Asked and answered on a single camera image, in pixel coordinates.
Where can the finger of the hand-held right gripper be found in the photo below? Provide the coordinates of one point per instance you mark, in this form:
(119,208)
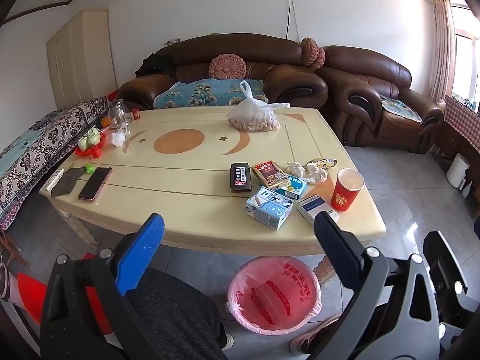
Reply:
(477,225)
(444,258)

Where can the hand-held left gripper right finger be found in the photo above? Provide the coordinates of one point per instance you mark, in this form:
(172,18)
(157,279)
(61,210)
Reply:
(337,243)

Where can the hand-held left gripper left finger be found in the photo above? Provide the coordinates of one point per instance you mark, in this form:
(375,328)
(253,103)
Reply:
(142,247)

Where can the white and blue cigarette pack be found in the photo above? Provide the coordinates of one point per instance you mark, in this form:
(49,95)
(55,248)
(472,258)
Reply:
(315,208)

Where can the red paper cup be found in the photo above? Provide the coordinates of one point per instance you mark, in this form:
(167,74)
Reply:
(345,195)

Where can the small blue cartoon box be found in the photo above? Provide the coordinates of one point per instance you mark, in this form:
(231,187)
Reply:
(294,187)

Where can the clear plastic wrapper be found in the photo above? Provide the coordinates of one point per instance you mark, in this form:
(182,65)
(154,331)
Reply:
(315,175)

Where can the light blue drink carton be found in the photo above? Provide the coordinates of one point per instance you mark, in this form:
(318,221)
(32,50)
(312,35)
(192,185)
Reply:
(268,208)

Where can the yellow candy wrapper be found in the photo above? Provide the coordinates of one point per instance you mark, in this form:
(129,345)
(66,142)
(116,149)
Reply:
(324,163)

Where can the pink lined trash bin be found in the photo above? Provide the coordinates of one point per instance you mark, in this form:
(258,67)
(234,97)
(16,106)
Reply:
(273,300)

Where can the red and gold card box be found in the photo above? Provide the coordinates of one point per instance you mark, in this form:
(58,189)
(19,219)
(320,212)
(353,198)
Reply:
(268,174)

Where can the black box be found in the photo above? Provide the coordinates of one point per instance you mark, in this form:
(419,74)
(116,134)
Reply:
(240,177)

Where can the white bottle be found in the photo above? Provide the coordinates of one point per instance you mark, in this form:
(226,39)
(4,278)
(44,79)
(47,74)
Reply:
(466,189)

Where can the white air fryer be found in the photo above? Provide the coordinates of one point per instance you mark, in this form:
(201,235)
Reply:
(456,172)

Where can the cream coffee table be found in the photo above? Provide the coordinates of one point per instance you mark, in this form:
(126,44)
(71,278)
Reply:
(180,180)

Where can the smartphone with pink case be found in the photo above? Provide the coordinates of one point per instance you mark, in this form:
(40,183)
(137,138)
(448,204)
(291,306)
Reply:
(95,183)

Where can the small green toy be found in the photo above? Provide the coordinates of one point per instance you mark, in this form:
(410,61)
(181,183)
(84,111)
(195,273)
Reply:
(89,168)

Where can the black cloth pouch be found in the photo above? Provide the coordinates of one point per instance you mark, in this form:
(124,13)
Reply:
(66,182)

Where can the red checkered tablecloth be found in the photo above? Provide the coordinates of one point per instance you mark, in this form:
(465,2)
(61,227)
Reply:
(463,120)

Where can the red tray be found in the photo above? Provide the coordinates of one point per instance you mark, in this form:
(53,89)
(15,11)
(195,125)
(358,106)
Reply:
(92,150)

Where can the white remote control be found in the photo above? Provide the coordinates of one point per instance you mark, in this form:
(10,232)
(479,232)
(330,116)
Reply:
(54,179)

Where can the small white plastic bag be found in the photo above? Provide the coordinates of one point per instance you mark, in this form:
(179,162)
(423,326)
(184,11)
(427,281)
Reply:
(119,138)

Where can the red plastic stool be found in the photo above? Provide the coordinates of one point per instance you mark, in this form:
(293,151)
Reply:
(32,292)

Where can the green and white teacup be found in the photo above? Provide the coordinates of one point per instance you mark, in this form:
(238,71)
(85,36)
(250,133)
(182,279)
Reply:
(94,137)
(83,143)

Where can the person's left white shoe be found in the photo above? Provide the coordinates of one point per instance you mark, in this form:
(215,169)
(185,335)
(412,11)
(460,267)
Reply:
(228,341)

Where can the orange fruit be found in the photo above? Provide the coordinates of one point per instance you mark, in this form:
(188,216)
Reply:
(106,122)

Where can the small red box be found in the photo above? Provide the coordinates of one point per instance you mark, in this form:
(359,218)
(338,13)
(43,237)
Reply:
(135,114)

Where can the glass jug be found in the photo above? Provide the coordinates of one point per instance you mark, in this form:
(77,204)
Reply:
(119,116)

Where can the pale blue armchair seat cover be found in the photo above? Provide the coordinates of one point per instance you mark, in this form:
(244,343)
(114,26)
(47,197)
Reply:
(401,108)

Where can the purple floral patterned blanket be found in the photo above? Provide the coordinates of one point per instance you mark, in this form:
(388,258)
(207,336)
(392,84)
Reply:
(48,138)

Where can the clear plastic bag of peanuts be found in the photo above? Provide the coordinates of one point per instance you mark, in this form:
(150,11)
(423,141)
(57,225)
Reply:
(255,120)

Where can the teal cloth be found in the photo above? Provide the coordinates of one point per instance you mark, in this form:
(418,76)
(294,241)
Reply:
(15,153)

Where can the blue floral sofa cover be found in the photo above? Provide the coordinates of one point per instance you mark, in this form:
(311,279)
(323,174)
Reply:
(202,93)

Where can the window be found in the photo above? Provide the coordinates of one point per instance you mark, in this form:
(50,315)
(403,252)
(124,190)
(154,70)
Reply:
(467,52)

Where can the brown leather armchair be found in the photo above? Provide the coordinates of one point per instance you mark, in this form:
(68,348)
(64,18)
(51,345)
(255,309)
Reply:
(375,75)

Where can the black clothing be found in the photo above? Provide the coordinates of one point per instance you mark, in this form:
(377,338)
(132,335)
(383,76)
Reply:
(155,65)

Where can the pink curtain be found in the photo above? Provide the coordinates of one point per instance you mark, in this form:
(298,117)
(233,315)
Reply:
(442,45)

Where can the round brown knitted cushion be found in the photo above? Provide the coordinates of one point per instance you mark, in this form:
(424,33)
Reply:
(308,52)
(321,58)

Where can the cream wardrobe cabinet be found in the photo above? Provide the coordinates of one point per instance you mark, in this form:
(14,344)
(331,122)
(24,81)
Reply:
(82,60)

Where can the round pink knitted cushion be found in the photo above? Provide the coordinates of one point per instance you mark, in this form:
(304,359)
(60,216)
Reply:
(227,67)

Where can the long brown leather sofa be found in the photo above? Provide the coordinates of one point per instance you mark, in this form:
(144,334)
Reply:
(262,56)

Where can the brown wooden chair frame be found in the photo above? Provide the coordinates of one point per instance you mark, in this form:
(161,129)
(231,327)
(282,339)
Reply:
(13,249)

